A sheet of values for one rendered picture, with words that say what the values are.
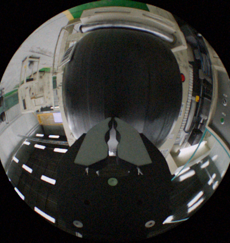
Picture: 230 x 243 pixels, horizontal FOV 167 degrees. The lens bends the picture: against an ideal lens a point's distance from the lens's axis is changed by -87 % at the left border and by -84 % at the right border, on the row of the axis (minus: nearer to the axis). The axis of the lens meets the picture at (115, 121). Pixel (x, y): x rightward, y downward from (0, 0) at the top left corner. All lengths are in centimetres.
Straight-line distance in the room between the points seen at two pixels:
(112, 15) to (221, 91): 59
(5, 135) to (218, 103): 1196
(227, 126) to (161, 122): 47
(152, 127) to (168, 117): 4
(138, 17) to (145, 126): 35
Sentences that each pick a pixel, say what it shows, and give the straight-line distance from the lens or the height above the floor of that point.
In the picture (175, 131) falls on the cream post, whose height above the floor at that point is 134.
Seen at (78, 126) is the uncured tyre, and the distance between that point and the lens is 16.
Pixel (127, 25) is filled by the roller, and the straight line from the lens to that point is 33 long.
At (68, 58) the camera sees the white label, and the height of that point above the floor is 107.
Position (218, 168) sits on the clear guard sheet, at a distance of 59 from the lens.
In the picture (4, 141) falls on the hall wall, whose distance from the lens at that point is 1143.
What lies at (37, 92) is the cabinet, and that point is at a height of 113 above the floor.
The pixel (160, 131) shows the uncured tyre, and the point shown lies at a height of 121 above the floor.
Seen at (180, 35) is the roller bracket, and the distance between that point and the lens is 39.
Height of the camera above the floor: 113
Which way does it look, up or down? 26 degrees up
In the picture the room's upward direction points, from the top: 179 degrees counter-clockwise
